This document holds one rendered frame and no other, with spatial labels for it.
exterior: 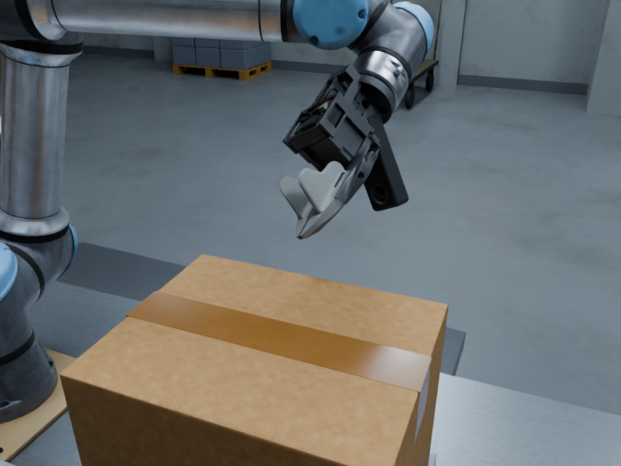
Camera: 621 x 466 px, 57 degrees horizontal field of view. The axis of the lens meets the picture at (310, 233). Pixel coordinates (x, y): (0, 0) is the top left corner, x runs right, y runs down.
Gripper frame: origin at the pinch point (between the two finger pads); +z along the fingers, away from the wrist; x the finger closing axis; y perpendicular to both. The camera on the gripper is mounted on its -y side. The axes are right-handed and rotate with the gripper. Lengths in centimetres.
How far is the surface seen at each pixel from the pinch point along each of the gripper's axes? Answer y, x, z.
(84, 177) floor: -5, -361, -127
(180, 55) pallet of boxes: -13, -582, -418
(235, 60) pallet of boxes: -61, -520, -425
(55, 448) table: -1.9, -39.8, 29.7
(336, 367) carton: -4.6, 8.3, 13.5
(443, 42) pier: -205, -344, -520
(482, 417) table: -43.5, -6.8, -0.9
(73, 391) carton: 10.0, -5.6, 25.2
